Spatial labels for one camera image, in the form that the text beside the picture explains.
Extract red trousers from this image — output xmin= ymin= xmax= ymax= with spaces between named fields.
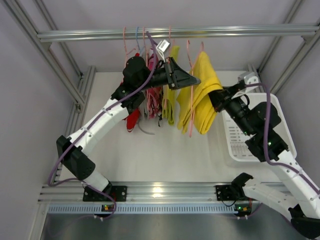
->
xmin=121 ymin=52 xmax=142 ymax=133

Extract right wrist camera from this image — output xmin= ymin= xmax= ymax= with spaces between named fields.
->
xmin=235 ymin=72 xmax=260 ymax=97

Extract white plastic basket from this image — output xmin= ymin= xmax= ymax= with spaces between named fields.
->
xmin=220 ymin=94 xmax=297 ymax=167

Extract grey trousers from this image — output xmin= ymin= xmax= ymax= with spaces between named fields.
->
xmin=137 ymin=100 xmax=155 ymax=136

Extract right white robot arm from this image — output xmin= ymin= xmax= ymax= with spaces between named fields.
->
xmin=208 ymin=84 xmax=320 ymax=239

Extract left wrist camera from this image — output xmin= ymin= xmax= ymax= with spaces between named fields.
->
xmin=156 ymin=39 xmax=171 ymax=61

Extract pink hanger of camouflage trousers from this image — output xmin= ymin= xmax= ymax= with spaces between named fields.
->
xmin=142 ymin=27 xmax=153 ymax=63

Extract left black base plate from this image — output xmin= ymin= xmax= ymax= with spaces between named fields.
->
xmin=82 ymin=185 xmax=128 ymax=202

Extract blue hanger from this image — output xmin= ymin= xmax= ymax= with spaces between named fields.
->
xmin=135 ymin=26 xmax=145 ymax=56

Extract yellow trousers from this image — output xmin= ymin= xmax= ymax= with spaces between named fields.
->
xmin=176 ymin=51 xmax=223 ymax=135

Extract grey slotted cable duct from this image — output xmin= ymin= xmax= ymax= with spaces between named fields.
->
xmin=47 ymin=203 xmax=243 ymax=215

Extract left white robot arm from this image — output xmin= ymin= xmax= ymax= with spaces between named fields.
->
xmin=56 ymin=56 xmax=201 ymax=195

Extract pink camouflage trousers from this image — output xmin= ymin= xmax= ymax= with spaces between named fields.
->
xmin=144 ymin=51 xmax=163 ymax=127

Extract aluminium hanging rail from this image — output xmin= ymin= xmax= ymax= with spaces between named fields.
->
xmin=37 ymin=23 xmax=317 ymax=43

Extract pink hanger of red trousers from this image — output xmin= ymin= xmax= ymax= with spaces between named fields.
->
xmin=122 ymin=26 xmax=136 ymax=67

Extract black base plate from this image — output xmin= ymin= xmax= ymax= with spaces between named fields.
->
xmin=82 ymin=185 xmax=128 ymax=202
xmin=215 ymin=184 xmax=245 ymax=202

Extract left aluminium frame post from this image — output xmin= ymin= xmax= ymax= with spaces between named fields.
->
xmin=0 ymin=0 xmax=97 ymax=183

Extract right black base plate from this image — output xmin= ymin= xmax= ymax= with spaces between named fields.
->
xmin=215 ymin=184 xmax=245 ymax=202

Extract right aluminium frame post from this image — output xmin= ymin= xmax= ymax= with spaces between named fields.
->
xmin=247 ymin=0 xmax=320 ymax=95

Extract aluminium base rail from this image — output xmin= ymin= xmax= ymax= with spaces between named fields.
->
xmin=37 ymin=181 xmax=296 ymax=205

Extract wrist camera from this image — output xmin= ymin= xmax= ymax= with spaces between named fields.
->
xmin=235 ymin=72 xmax=260 ymax=97
xmin=156 ymin=39 xmax=171 ymax=61

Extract aluminium frame post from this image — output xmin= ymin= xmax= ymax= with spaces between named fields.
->
xmin=0 ymin=0 xmax=97 ymax=183
xmin=247 ymin=0 xmax=320 ymax=95

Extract lime green trousers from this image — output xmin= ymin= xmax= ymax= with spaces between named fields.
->
xmin=162 ymin=45 xmax=180 ymax=126

